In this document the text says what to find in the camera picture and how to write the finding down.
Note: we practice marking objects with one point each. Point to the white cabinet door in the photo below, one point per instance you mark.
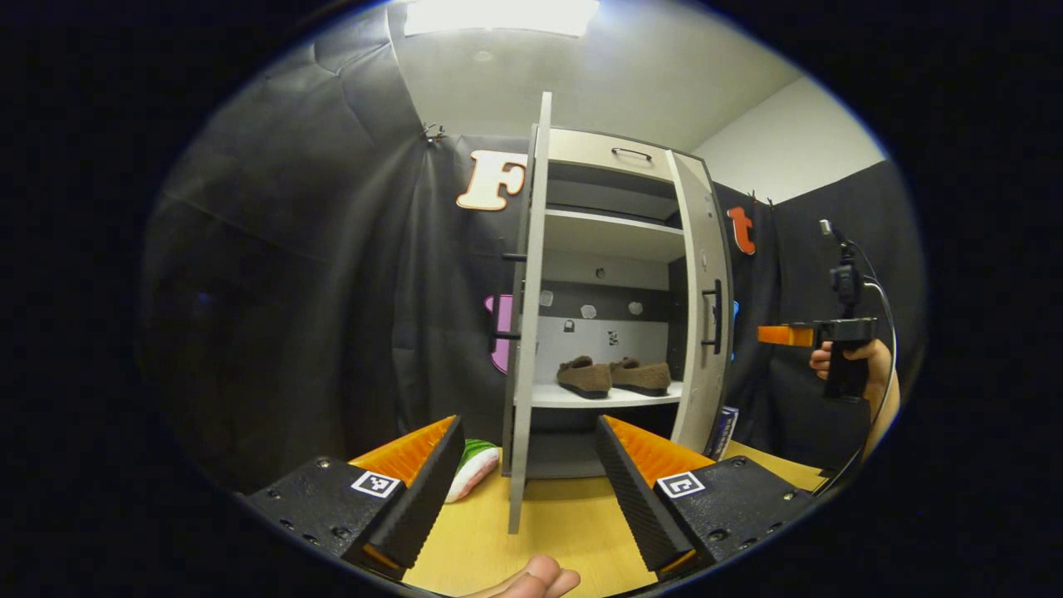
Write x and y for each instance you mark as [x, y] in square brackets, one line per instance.
[693, 249]
[531, 374]

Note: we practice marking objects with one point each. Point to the white cabinet drawer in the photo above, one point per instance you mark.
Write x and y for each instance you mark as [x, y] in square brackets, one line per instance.
[581, 149]

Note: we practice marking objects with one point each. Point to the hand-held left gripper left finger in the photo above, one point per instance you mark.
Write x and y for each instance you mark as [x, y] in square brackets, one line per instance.
[423, 498]

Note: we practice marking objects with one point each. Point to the dark blue book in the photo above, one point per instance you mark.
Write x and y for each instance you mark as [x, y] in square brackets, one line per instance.
[721, 432]

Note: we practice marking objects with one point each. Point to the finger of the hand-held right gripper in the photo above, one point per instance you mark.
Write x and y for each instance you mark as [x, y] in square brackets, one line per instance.
[785, 335]

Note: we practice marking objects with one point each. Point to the ceiling light panel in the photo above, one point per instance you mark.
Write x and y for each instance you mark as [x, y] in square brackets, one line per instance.
[498, 17]

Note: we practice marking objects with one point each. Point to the white shoe cabinet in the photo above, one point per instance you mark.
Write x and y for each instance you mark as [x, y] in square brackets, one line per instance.
[614, 232]

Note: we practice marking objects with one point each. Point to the black backdrop cloth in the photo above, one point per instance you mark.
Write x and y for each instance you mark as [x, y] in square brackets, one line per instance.
[291, 291]

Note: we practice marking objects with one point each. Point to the green pink plush toy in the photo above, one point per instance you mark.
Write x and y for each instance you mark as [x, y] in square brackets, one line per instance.
[473, 473]

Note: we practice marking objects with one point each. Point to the brown fuzzy shoe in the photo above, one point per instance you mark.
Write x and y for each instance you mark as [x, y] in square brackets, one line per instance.
[584, 378]
[644, 375]

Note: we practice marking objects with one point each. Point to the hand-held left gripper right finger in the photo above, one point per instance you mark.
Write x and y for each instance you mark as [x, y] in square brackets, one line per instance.
[635, 498]

